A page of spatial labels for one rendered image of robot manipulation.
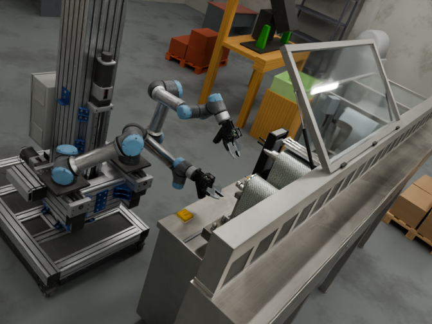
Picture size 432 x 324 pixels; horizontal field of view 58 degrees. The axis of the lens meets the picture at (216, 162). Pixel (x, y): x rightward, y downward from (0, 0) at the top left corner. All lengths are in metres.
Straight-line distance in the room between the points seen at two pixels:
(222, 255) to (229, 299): 0.18
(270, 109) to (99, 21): 3.35
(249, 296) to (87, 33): 1.61
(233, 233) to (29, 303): 2.01
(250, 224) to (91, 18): 1.50
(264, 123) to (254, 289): 4.17
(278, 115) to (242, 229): 4.14
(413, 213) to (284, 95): 2.06
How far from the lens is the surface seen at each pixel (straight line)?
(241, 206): 2.13
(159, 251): 2.32
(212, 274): 1.20
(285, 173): 2.20
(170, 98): 2.25
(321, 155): 1.65
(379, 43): 8.44
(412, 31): 9.07
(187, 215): 2.28
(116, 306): 2.95
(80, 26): 2.33
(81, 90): 2.44
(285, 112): 5.19
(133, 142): 2.13
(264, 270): 1.40
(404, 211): 4.97
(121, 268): 3.16
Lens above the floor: 2.38
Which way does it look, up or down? 31 degrees down
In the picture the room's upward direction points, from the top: 19 degrees clockwise
